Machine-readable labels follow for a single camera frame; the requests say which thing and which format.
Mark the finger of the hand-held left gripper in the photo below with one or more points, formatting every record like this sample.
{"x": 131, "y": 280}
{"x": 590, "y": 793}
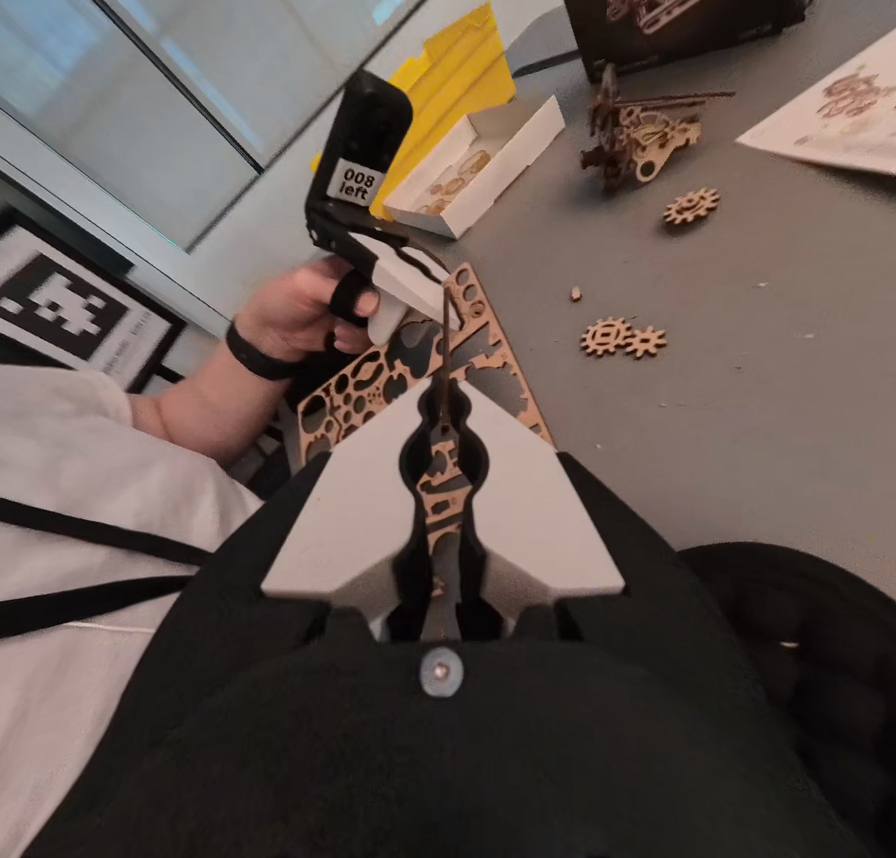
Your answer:
{"x": 392, "y": 248}
{"x": 416, "y": 288}

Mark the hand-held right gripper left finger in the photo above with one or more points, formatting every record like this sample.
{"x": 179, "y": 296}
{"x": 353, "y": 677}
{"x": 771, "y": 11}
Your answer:
{"x": 336, "y": 522}

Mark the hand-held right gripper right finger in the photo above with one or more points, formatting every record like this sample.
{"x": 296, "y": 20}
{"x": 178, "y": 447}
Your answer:
{"x": 546, "y": 522}

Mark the thin dark wooden stick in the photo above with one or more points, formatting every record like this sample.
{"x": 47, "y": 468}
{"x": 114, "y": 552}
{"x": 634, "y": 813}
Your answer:
{"x": 445, "y": 354}

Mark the wooden cutout sheet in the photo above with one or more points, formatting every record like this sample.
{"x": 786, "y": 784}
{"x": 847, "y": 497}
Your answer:
{"x": 509, "y": 364}

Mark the person's left forearm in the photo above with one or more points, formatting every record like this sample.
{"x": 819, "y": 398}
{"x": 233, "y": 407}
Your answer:
{"x": 203, "y": 410}

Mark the dark model kit box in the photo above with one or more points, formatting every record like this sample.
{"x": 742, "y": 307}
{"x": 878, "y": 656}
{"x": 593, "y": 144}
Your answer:
{"x": 595, "y": 25}

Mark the partly built wooden model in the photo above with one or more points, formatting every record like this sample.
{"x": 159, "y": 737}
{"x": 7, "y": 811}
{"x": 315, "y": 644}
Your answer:
{"x": 658, "y": 144}

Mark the person's left hand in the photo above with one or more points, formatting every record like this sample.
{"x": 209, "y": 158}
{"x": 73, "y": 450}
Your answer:
{"x": 287, "y": 312}

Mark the small wooden cutout piece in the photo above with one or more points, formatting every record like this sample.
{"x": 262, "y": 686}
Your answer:
{"x": 474, "y": 162}
{"x": 448, "y": 186}

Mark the yellow plastic bin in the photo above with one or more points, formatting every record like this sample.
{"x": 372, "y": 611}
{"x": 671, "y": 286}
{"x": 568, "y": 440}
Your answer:
{"x": 455, "y": 81}

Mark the white cardboard tray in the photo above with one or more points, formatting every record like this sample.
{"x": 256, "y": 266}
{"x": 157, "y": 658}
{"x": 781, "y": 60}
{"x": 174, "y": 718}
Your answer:
{"x": 518, "y": 137}

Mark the black wristband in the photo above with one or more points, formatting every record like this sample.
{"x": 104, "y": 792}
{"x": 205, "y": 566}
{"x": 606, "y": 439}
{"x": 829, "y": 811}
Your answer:
{"x": 255, "y": 361}

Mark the medium wooden gear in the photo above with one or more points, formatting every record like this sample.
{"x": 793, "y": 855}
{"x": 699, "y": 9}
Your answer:
{"x": 605, "y": 336}

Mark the small wooden gear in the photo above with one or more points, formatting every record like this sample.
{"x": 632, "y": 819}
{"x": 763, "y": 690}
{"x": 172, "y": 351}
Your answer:
{"x": 645, "y": 342}

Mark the glass partition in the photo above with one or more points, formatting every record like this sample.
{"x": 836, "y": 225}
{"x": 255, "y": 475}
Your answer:
{"x": 140, "y": 102}

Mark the dark cloth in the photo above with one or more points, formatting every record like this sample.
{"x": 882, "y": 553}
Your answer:
{"x": 805, "y": 627}

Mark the large wooden gear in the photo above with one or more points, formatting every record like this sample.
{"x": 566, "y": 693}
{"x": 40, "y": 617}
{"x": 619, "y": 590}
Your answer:
{"x": 691, "y": 207}

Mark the person's white shirt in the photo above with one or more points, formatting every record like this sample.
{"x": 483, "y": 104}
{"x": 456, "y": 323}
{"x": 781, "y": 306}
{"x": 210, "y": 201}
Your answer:
{"x": 84, "y": 697}

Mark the framed black-white marker sign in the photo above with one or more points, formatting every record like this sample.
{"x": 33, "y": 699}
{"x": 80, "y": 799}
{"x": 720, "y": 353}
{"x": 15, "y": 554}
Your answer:
{"x": 42, "y": 298}

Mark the instruction booklet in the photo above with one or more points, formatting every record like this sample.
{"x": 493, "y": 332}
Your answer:
{"x": 833, "y": 123}

